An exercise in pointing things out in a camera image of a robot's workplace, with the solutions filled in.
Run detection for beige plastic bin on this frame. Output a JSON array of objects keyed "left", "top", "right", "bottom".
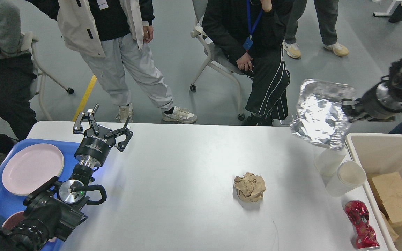
[{"left": 345, "top": 133, "right": 402, "bottom": 251}]

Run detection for pink plate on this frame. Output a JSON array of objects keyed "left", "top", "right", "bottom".
[{"left": 2, "top": 143, "right": 64, "bottom": 196}]

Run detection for white paper cup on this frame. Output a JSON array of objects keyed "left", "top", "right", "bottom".
[
  {"left": 326, "top": 161, "right": 367, "bottom": 197},
  {"left": 314, "top": 147, "right": 348, "bottom": 177}
]

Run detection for blue plastic tray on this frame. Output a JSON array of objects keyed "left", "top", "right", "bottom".
[{"left": 0, "top": 139, "right": 79, "bottom": 221}]

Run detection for person in black tracksuit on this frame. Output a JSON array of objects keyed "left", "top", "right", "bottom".
[{"left": 202, "top": 0, "right": 294, "bottom": 127}]

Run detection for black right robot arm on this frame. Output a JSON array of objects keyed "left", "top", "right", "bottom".
[{"left": 342, "top": 58, "right": 402, "bottom": 123}]

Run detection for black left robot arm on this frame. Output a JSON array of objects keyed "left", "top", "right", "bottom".
[{"left": 0, "top": 104, "right": 133, "bottom": 251}]

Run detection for white desk leg base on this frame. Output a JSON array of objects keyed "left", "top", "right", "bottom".
[{"left": 373, "top": 0, "right": 402, "bottom": 23}]

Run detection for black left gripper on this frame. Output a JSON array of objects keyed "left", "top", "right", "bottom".
[{"left": 72, "top": 102, "right": 134, "bottom": 168}]

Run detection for white office chair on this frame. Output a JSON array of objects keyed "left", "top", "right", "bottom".
[{"left": 189, "top": 0, "right": 245, "bottom": 121}]

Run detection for brown paper bag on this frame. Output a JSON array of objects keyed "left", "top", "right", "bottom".
[{"left": 367, "top": 172, "right": 402, "bottom": 242}]

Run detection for person in grey sweater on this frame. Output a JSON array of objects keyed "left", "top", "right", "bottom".
[{"left": 0, "top": 0, "right": 37, "bottom": 154}]

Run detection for red snack wrapper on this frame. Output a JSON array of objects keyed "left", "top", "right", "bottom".
[{"left": 344, "top": 200, "right": 380, "bottom": 251}]

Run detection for metal floor socket plate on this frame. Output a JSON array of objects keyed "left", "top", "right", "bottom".
[{"left": 280, "top": 114, "right": 297, "bottom": 126}]

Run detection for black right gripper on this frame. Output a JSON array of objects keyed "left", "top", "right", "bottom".
[{"left": 341, "top": 82, "right": 402, "bottom": 123}]

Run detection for aluminium foil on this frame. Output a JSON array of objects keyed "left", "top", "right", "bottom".
[{"left": 289, "top": 78, "right": 356, "bottom": 151}]

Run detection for left white chair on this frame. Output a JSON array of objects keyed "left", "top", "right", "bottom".
[{"left": 21, "top": 31, "right": 74, "bottom": 121}]

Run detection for pink mug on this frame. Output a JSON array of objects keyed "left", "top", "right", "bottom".
[{"left": 2, "top": 208, "right": 59, "bottom": 243}]

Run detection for standing person grey trousers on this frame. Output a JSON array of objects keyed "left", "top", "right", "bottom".
[{"left": 282, "top": 0, "right": 349, "bottom": 59}]

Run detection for person in beige coat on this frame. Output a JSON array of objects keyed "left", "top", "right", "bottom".
[{"left": 30, "top": 0, "right": 197, "bottom": 124}]

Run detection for brown paper ball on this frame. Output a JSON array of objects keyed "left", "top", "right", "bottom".
[{"left": 233, "top": 173, "right": 266, "bottom": 202}]

